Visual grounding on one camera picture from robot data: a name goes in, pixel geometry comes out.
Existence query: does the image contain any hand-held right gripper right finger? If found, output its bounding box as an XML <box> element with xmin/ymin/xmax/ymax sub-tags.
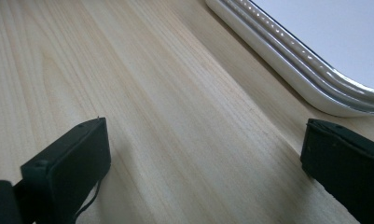
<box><xmin>300</xmin><ymin>118</ymin><xmax>374</xmax><ymax>224</ymax></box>

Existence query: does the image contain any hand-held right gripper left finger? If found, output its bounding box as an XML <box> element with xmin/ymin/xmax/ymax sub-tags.
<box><xmin>20</xmin><ymin>116</ymin><xmax>112</xmax><ymax>224</ymax></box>

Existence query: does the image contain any white square plate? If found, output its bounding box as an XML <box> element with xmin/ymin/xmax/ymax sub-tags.
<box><xmin>205</xmin><ymin>0</ymin><xmax>374</xmax><ymax>119</ymax></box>

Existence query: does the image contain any thin black finger wire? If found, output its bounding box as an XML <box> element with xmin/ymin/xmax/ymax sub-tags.
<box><xmin>75</xmin><ymin>178</ymin><xmax>104</xmax><ymax>220</ymax></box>

